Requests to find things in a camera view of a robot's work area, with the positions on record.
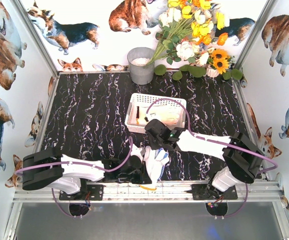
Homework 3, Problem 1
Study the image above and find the sunflower pot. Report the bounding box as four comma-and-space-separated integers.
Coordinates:
206, 48, 244, 81

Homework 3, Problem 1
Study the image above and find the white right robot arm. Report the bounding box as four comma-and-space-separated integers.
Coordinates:
144, 119, 264, 193

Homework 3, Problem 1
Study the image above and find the white plastic storage basket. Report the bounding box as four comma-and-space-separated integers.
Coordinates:
124, 93, 187, 134

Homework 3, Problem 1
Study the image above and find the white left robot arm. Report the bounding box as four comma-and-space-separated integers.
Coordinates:
16, 145, 152, 195

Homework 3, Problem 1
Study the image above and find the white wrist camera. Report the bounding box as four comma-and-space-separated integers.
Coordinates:
130, 144, 146, 162
144, 112, 160, 123

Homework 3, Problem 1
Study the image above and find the cream knit glove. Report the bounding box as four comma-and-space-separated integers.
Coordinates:
135, 105, 181, 126

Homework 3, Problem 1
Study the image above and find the grey metal bucket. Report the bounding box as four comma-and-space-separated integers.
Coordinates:
127, 47, 155, 85

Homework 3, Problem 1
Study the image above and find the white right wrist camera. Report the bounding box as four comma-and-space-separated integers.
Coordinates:
144, 112, 160, 123

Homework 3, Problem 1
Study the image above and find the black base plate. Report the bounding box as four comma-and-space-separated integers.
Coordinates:
188, 181, 238, 200
59, 184, 104, 201

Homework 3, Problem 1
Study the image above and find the artificial flower bouquet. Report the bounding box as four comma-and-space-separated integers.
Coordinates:
150, 0, 233, 80

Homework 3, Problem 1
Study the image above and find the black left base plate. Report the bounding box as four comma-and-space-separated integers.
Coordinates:
59, 184, 104, 201

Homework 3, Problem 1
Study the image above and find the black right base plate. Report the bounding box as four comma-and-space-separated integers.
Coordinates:
188, 181, 238, 200

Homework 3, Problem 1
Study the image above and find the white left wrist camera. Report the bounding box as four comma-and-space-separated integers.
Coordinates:
130, 144, 146, 162

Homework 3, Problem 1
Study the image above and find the blue dotted white glove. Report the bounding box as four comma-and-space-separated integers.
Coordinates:
155, 148, 170, 181

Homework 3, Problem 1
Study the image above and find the aluminium front rail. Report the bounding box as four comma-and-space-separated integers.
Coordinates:
12, 179, 284, 203

